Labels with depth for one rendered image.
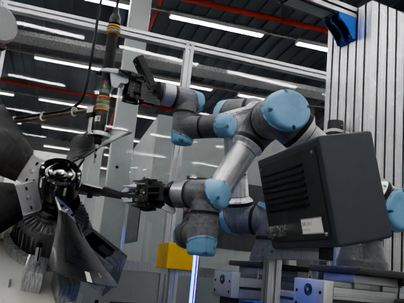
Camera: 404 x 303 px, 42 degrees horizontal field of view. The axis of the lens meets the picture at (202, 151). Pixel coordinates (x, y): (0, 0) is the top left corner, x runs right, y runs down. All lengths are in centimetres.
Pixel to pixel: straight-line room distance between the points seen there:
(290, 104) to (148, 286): 122
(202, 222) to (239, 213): 78
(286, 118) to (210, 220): 33
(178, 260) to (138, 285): 50
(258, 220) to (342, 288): 60
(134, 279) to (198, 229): 107
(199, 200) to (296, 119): 33
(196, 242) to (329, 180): 50
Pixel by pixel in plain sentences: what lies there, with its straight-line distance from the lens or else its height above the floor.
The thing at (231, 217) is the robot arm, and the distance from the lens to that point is 211.
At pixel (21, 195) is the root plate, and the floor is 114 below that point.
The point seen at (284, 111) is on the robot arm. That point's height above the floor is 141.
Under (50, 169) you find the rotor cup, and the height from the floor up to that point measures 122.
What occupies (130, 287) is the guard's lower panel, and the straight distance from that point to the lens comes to 236.
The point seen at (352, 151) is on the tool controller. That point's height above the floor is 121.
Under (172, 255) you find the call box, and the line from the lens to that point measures 189.
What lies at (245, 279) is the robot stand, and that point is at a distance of 196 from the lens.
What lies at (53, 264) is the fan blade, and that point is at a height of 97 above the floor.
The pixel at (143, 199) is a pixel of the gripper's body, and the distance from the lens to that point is 144.
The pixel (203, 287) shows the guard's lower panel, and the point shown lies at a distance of 244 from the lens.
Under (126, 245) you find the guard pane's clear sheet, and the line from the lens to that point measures 236.
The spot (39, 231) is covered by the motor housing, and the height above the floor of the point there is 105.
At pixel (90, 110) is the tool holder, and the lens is 169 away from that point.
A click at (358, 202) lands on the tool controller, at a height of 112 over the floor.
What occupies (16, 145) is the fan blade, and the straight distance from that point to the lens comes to 169.
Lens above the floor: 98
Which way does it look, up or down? 13 degrees up
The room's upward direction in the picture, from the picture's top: 6 degrees clockwise
